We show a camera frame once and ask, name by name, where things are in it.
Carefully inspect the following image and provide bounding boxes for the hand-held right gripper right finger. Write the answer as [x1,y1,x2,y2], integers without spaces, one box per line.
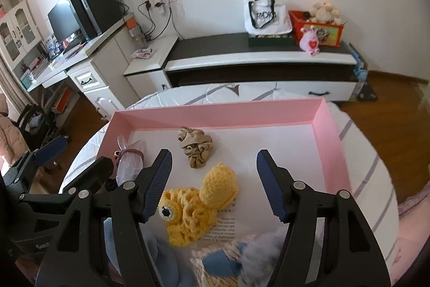
[256,149,392,287]

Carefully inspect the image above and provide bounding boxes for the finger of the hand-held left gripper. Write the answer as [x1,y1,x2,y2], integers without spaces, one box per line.
[18,157,114,204]
[3,135,69,183]

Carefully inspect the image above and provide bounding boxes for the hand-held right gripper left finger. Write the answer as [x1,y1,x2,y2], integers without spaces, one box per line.
[35,148,173,287]

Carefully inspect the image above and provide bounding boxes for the clear bag of hair ties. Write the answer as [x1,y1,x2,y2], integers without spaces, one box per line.
[113,135,148,187]

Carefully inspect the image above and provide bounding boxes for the beige scrunchie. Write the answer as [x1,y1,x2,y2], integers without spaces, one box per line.
[177,126,214,170]

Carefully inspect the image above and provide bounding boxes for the printed baby cloth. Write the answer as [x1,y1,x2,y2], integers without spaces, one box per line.
[202,225,288,287]

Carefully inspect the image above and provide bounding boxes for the yellow crocheted toy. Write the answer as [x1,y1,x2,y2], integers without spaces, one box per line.
[158,163,240,246]

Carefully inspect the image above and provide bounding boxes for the light blue cloth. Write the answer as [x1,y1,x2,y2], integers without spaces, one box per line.
[104,216,199,287]

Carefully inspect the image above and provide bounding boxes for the pink cardboard box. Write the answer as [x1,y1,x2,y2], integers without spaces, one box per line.
[94,97,353,287]

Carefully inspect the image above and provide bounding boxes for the bag of cotton swabs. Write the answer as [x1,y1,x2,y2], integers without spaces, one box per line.
[190,233,249,287]

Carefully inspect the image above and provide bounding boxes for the black office chair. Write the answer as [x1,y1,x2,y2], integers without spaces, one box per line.
[15,104,71,173]

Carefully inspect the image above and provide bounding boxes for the orange white storage box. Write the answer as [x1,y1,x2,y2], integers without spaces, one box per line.
[54,87,74,114]

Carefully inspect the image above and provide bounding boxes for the stack of books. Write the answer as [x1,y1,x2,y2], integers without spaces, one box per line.
[20,58,48,86]

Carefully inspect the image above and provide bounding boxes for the blue white carton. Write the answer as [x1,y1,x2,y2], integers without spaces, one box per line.
[45,35,59,57]

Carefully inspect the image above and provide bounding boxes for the black keyboard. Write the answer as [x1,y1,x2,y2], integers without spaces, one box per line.
[62,35,88,50]

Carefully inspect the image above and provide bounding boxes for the white desk with drawers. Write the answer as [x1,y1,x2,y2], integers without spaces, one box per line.
[18,16,158,126]

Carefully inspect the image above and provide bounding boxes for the white glass-door cabinet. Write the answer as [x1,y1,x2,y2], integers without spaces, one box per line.
[0,0,42,72]

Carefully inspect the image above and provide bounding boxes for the black computer monitor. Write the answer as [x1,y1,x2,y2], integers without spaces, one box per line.
[47,0,83,45]

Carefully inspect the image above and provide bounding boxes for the pink printed packet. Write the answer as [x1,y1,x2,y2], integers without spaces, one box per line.
[131,47,154,59]

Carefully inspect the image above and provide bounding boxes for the black flat floor device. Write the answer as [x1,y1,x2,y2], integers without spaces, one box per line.
[358,82,379,101]

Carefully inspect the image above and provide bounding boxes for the blue packets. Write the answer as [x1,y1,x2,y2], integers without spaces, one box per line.
[349,43,369,86]

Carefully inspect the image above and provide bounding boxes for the pink printed bedsheet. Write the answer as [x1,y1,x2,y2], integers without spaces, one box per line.
[393,186,430,277]

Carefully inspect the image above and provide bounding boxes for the pink plush heart toy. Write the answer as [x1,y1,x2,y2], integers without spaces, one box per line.
[300,25,320,57]

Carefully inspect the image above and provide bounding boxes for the black top white TV bench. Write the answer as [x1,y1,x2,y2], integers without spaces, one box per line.
[123,31,360,102]

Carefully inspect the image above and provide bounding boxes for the black computer tower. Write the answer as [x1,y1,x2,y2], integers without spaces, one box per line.
[68,0,123,39]

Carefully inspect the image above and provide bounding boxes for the red storage box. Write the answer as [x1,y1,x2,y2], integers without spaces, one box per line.
[288,9,346,48]

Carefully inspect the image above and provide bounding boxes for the white tote bag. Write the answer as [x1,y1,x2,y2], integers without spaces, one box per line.
[244,0,292,35]

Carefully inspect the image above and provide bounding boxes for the beige plush toy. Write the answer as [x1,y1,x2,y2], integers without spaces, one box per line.
[304,2,341,23]

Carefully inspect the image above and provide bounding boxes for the black power cable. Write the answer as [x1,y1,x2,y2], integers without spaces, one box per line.
[138,1,157,39]

